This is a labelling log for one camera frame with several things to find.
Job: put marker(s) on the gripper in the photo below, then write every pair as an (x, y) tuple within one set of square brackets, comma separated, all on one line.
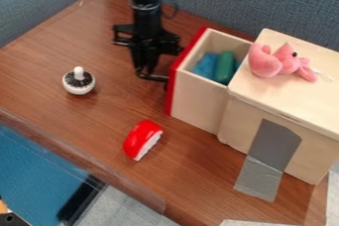
[(152, 41)]

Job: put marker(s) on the drawer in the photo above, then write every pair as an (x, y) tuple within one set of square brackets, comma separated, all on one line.
[(198, 94)]

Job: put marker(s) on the blue toy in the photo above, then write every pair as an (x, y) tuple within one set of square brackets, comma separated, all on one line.
[(206, 66)]

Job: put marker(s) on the white and black toy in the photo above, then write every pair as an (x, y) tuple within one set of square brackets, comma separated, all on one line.
[(78, 83)]

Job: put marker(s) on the red and white toy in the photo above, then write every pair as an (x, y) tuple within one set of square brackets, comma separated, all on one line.
[(139, 139)]

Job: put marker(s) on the green toy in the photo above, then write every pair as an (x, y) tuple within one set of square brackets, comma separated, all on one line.
[(225, 68)]

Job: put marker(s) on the pink plush animal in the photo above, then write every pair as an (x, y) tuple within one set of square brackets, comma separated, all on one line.
[(276, 62)]

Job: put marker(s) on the cabinet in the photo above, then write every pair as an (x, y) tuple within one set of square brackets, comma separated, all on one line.
[(282, 104)]

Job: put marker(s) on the grey tape strip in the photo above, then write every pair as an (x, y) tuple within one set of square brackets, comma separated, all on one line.
[(267, 160)]

